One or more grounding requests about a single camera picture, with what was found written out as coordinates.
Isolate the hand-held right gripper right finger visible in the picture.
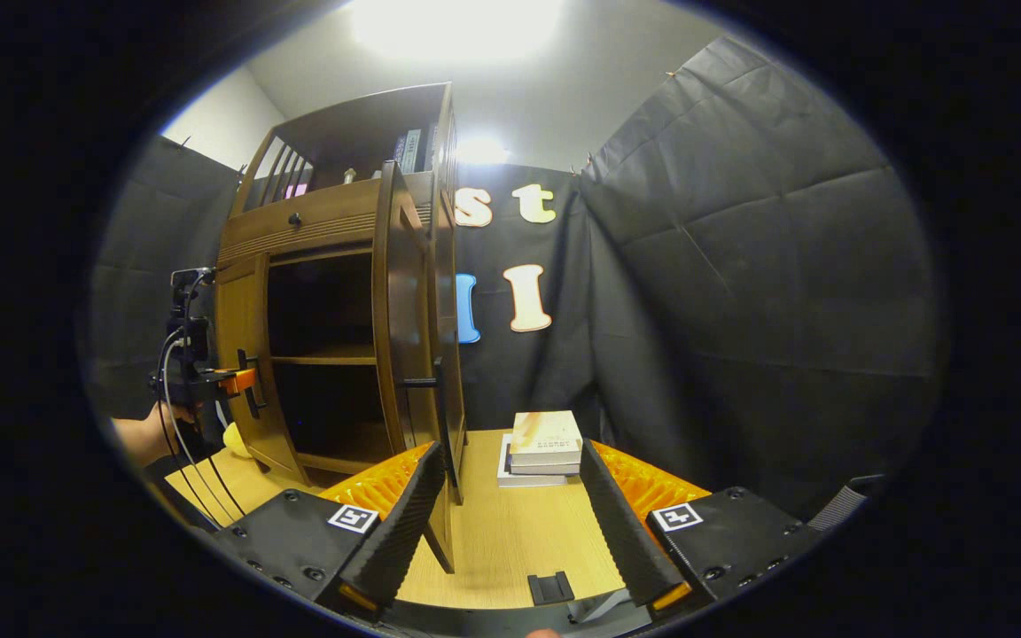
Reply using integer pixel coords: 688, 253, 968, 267
579, 439, 830, 614

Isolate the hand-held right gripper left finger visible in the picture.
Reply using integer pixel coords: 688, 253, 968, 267
214, 440, 447, 617

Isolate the wooden cabinet door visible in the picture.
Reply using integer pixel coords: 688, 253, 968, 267
371, 159, 469, 575
214, 253, 303, 486

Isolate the wooden double-door shoe cabinet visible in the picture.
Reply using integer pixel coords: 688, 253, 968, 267
214, 82, 469, 575

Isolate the wooden inner shelf board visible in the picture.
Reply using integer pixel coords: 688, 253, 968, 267
269, 346, 378, 367

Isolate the white cover book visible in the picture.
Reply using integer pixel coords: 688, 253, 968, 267
497, 434, 569, 488

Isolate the wooden drawer with black knob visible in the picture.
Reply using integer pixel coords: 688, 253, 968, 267
216, 177, 433, 267

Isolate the grey blue book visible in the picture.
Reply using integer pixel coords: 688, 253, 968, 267
394, 129, 424, 175

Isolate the black backdrop cloth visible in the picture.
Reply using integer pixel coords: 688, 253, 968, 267
90, 35, 946, 524

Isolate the small ceiling light panel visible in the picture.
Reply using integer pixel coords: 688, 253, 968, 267
457, 133, 511, 166

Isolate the large ceiling light panel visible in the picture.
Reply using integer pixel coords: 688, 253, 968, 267
347, 0, 565, 63

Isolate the small black bracket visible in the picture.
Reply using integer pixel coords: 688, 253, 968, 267
527, 572, 575, 607

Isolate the black cable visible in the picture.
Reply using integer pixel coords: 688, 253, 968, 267
200, 425, 247, 522
156, 332, 221, 528

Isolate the grey ribbed strap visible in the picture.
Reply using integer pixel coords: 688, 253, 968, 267
807, 481, 872, 533

